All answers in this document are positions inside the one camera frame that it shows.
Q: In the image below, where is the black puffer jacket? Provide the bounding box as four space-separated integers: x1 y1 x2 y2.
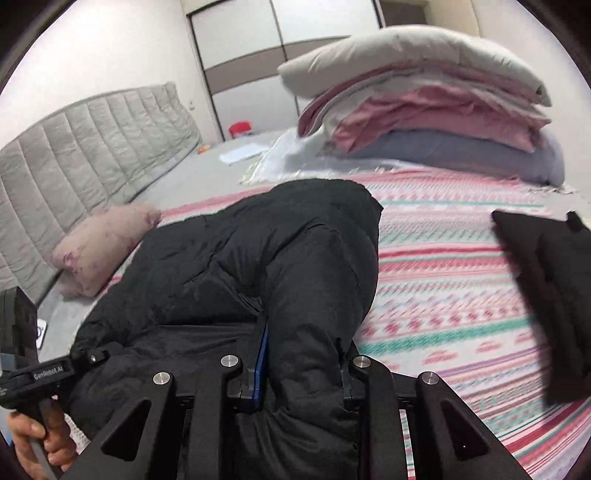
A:
61 179 382 479

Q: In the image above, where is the person left hand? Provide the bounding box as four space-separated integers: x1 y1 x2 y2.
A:
6 400 80 478

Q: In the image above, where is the white round device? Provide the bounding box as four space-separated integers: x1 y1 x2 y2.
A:
36 319 47 350

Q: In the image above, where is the pink floral pillow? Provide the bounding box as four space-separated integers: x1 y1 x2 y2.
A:
51 204 161 298

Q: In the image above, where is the patterned red green bedspread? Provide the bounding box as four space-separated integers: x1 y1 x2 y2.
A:
64 166 591 480

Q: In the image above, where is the clear plastic bag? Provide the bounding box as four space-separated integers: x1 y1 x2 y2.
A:
240 128 411 185

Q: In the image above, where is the white paper sheet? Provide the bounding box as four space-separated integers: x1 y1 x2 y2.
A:
218 143 270 165

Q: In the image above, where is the small red container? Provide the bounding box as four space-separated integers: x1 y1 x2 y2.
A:
228 121 253 139

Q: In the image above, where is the grey quilted headboard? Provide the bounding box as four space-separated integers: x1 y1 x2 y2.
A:
1 82 201 303

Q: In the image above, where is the folded black garment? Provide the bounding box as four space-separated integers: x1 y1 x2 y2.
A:
491 210 590 404

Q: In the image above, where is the white grey sliding wardrobe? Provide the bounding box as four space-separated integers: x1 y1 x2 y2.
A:
181 0 381 140

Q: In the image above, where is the pink folded blanket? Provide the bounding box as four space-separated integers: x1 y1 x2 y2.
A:
297 62 551 153

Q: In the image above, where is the beige folded duvet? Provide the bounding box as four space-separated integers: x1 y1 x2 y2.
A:
277 25 552 107

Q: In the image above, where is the blue grey folded blanket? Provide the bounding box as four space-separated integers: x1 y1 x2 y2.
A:
344 130 565 187

